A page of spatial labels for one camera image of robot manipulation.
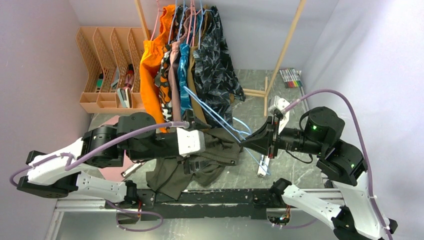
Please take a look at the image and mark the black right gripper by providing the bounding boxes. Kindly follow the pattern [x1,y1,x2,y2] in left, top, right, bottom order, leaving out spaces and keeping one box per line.
[240,115,326,159]

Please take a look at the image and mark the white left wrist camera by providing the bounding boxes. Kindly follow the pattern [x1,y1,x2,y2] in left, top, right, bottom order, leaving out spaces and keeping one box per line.
[176,128,206,157]

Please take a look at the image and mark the black orange patterned shorts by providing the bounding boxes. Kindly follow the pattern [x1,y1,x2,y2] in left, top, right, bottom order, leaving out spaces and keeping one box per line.
[155,4,177,122]

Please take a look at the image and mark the pink hanging shorts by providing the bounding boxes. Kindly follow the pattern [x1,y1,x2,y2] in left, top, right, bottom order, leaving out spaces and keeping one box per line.
[168,6,189,121]

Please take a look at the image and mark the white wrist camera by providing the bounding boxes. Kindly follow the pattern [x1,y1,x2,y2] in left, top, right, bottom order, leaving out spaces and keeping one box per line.
[268,96,290,134]
[176,128,206,157]

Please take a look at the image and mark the dark leaf-print shorts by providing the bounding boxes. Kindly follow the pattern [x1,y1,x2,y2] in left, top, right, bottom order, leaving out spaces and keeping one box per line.
[193,5,246,125]

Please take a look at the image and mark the olive green shorts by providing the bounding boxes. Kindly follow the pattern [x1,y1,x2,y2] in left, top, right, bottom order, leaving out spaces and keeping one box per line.
[145,128,243,200]

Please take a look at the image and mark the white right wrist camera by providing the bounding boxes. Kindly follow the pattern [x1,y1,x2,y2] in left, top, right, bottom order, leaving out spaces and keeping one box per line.
[268,96,290,134]

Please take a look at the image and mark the set of coloured markers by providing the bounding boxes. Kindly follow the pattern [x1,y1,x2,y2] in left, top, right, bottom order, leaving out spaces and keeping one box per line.
[279,68,303,89]

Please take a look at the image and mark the brown hanging shorts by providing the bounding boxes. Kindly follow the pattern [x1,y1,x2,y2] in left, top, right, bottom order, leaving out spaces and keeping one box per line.
[187,6,211,128]

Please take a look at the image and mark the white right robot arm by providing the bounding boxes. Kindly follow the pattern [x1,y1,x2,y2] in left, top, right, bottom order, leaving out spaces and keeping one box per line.
[241,106,398,240]

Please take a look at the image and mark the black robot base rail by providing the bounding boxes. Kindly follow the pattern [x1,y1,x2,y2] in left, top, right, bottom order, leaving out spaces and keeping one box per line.
[132,188,302,222]

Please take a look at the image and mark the pink clipboard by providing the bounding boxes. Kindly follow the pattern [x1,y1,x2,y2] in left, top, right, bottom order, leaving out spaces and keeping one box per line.
[90,113,143,182]

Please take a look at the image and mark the white stapler on table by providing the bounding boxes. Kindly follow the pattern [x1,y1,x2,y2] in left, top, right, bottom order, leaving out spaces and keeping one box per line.
[257,155,271,177]

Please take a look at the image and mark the peach desk organizer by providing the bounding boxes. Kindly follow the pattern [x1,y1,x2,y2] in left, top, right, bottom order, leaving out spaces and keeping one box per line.
[75,26,150,114]

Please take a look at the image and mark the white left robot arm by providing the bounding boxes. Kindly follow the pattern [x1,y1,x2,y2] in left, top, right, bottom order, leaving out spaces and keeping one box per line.
[9,110,210,208]

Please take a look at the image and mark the blue patterned shorts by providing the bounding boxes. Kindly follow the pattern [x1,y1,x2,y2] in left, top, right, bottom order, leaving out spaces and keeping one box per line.
[177,16,197,116]

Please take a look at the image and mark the blue wire hanger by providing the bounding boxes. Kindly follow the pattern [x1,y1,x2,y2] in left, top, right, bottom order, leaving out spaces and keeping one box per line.
[183,86,260,166]

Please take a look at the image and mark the orange hanging shorts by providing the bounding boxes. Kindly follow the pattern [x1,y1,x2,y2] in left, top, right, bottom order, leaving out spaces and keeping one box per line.
[139,4,176,124]

